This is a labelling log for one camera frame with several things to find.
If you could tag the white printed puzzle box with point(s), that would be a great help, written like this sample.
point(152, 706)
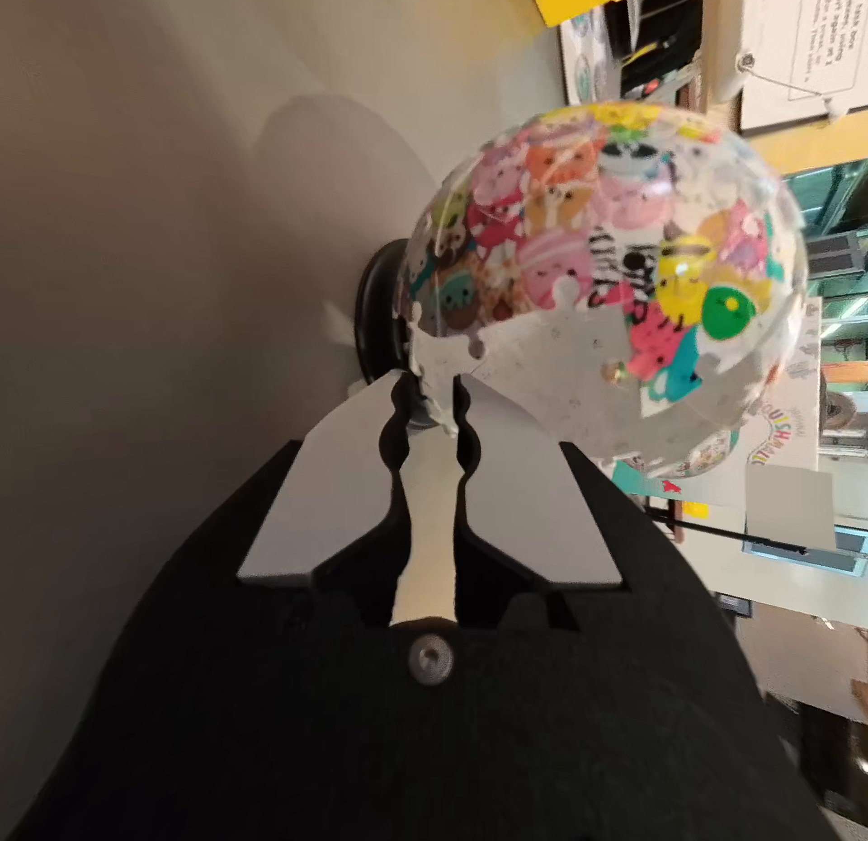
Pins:
point(780, 441)

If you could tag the black round ball stand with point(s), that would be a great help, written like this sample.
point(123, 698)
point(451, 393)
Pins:
point(376, 312)

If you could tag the white printed paper sign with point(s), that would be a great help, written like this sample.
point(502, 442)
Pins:
point(780, 27)

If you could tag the colourful puzzle ball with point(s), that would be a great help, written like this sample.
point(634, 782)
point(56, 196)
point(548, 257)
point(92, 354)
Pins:
point(610, 244)

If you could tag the white sheet with round prints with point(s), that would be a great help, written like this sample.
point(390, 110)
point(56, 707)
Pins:
point(576, 68)

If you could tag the pale wooden post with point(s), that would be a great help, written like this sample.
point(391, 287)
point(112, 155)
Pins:
point(722, 14)

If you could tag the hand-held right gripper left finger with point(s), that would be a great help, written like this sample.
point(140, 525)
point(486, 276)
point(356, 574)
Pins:
point(319, 495)

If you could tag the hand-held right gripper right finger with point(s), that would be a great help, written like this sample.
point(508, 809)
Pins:
point(536, 509)

